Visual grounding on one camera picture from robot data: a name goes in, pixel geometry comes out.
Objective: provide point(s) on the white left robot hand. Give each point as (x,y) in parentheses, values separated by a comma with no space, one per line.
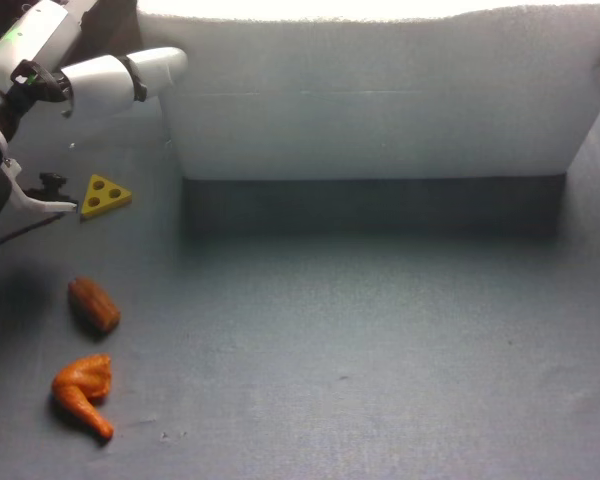
(30,42)

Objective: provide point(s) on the white styrofoam lid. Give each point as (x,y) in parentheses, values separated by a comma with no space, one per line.
(380,55)

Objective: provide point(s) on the white styrofoam tray with wells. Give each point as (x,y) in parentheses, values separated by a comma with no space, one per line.
(380,135)

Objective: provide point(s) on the yellow triangle block three holes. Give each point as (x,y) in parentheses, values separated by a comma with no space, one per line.
(102,200)

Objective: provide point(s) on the brown toy sausage piece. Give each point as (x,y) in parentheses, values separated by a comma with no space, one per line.
(95,305)

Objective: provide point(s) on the orange toy chicken wing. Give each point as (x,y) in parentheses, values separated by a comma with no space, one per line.
(82,382)

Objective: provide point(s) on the grey table cloth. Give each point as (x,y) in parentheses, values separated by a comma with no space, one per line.
(330,350)

